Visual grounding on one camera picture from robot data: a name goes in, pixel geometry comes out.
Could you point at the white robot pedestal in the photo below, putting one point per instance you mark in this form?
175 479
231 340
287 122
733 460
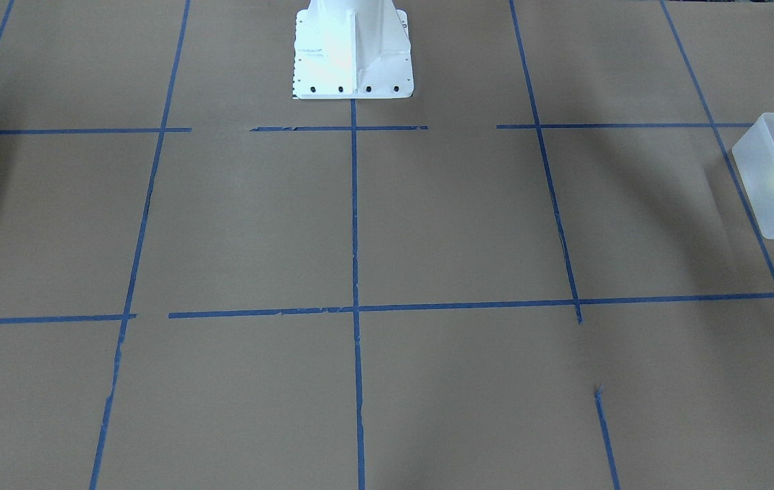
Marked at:
352 50

